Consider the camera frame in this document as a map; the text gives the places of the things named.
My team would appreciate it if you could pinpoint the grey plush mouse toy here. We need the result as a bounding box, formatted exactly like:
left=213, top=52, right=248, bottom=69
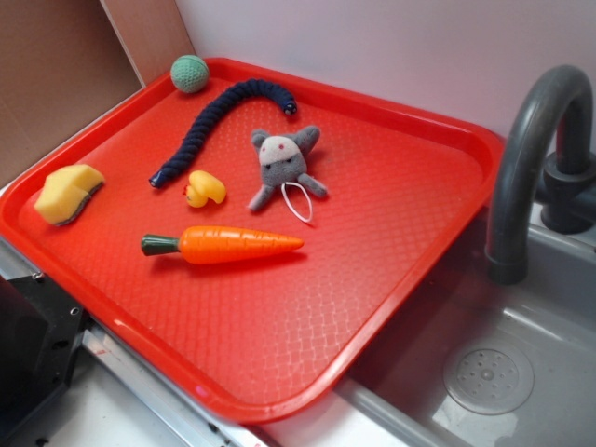
left=248, top=126, right=328, bottom=224

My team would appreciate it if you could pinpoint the red plastic tray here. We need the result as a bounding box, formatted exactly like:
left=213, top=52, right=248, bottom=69
left=1, top=59, right=503, bottom=424

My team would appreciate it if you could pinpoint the yellow rubber duck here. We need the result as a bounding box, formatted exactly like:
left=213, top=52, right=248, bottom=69
left=184, top=170, right=227, bottom=208

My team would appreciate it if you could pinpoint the grey toy faucet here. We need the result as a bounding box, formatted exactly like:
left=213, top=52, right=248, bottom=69
left=485, top=65, right=595, bottom=285

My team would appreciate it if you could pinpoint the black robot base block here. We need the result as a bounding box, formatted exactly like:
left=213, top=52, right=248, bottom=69
left=1, top=276, right=87, bottom=446

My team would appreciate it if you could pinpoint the grey toy sink basin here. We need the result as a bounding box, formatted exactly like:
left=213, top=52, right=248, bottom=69
left=337, top=217, right=595, bottom=446

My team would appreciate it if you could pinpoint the dark blue rope toy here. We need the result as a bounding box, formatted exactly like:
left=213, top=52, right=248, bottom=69
left=149, top=78, right=298, bottom=189

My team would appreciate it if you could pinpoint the brown cardboard panel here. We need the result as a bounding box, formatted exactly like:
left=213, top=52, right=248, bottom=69
left=1, top=1, right=194, bottom=185

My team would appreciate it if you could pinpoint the orange toy carrot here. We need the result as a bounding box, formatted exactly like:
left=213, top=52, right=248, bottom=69
left=141, top=225, right=305, bottom=264

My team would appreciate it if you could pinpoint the green knitted ball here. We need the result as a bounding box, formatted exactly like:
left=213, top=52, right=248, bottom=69
left=170, top=55, right=210, bottom=94

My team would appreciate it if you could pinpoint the yellow sponge with scourer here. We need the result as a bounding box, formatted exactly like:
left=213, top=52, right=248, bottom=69
left=34, top=164, right=105, bottom=226

